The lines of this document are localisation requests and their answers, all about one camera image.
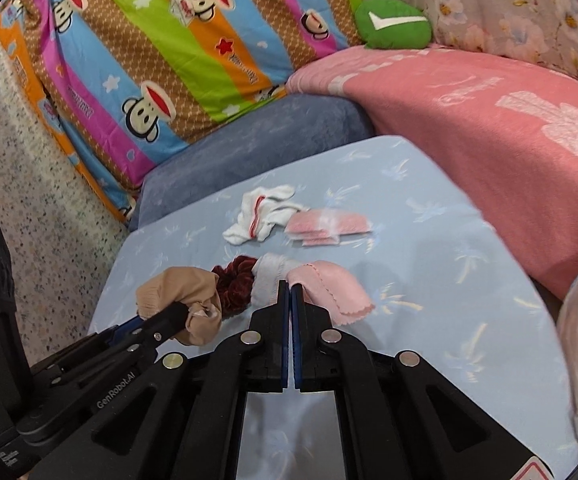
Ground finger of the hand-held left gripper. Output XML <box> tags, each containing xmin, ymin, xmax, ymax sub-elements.
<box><xmin>86</xmin><ymin>315</ymin><xmax>145</xmax><ymax>349</ymax></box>
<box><xmin>99</xmin><ymin>302</ymin><xmax>190</xmax><ymax>361</ymax></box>

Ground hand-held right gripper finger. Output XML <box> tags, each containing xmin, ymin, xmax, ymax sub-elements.
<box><xmin>29</xmin><ymin>280</ymin><xmax>290</xmax><ymax>480</ymax></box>
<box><xmin>291</xmin><ymin>282</ymin><xmax>554</xmax><ymax>480</ymax></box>

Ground beige stocking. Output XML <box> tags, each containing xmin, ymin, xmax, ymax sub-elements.
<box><xmin>136</xmin><ymin>267</ymin><xmax>222</xmax><ymax>347</ymax></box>

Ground greyish white sock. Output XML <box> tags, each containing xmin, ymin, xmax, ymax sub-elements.
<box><xmin>251</xmin><ymin>252</ymin><xmax>310</xmax><ymax>307</ymax></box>

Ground pink scalloped cloth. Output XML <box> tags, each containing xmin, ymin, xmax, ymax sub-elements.
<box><xmin>289</xmin><ymin>260</ymin><xmax>376</xmax><ymax>326</ymax></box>

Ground dark red scrunchie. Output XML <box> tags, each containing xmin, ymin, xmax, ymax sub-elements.
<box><xmin>211</xmin><ymin>255</ymin><xmax>261</xmax><ymax>318</ymax></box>

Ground light pink cloth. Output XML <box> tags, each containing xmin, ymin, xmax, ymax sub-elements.
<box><xmin>284</xmin><ymin>209</ymin><xmax>373</xmax><ymax>247</ymax></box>

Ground white sock with red trim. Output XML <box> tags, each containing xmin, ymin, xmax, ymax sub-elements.
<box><xmin>221</xmin><ymin>185</ymin><xmax>311</xmax><ymax>246</ymax></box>

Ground light blue palm-print tablecloth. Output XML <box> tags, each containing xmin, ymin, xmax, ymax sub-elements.
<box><xmin>88</xmin><ymin>135</ymin><xmax>578</xmax><ymax>480</ymax></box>

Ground blue-grey cushion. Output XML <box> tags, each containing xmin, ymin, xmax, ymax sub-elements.
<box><xmin>129</xmin><ymin>95</ymin><xmax>375</xmax><ymax>231</ymax></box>

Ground pink blanket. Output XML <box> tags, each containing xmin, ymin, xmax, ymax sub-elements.
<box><xmin>286</xmin><ymin>45</ymin><xmax>578</xmax><ymax>301</ymax></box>

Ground colourful monkey striped pillow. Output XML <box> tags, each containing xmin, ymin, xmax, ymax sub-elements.
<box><xmin>0</xmin><ymin>0</ymin><xmax>365</xmax><ymax>223</ymax></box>

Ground green cushion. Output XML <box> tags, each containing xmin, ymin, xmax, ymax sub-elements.
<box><xmin>354</xmin><ymin>0</ymin><xmax>433</xmax><ymax>51</ymax></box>

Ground floral beige cushion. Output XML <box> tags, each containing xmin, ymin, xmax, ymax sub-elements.
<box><xmin>349</xmin><ymin>0</ymin><xmax>578</xmax><ymax>96</ymax></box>

